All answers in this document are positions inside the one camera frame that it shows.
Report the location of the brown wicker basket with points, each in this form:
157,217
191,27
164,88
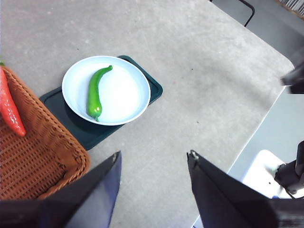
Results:
42,154

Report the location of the black metal chair frame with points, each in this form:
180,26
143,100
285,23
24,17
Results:
253,13

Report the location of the blue round plate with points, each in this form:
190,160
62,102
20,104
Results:
123,95

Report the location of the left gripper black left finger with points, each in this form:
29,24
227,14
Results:
71,197

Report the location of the green chili pepper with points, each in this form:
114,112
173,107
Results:
93,95

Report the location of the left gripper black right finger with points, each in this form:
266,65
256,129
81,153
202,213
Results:
225,204

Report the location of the dark rectangular tray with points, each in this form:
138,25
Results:
95,135

